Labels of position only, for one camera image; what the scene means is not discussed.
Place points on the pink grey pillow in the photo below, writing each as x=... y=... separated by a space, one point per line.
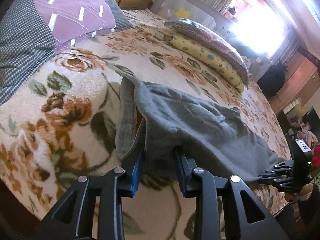
x=211 y=40

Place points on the wooden wardrobe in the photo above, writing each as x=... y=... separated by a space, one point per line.
x=301 y=80

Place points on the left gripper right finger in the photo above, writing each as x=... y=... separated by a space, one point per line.
x=244 y=215

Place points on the dark sleeve right forearm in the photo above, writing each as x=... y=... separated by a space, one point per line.
x=308 y=225

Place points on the yellow dotted pillow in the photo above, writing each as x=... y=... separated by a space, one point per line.
x=234 y=72

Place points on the grey mesh bed rail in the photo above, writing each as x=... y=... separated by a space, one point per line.
x=197 y=11

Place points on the person's right hand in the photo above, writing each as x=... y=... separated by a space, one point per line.
x=303 y=195

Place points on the clutter pile colourful items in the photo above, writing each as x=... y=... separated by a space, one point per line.
x=304 y=123

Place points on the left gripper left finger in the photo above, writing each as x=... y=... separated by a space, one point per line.
x=72 y=215

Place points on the grey pants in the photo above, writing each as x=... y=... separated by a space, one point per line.
x=163 y=119

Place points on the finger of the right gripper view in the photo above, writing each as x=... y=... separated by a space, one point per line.
x=272 y=174

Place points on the dark hanging garment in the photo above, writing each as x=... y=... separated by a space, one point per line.
x=274 y=78

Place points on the floral bed blanket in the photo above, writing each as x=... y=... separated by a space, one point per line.
x=61 y=123

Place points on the purple grey pillow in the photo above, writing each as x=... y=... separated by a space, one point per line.
x=34 y=31

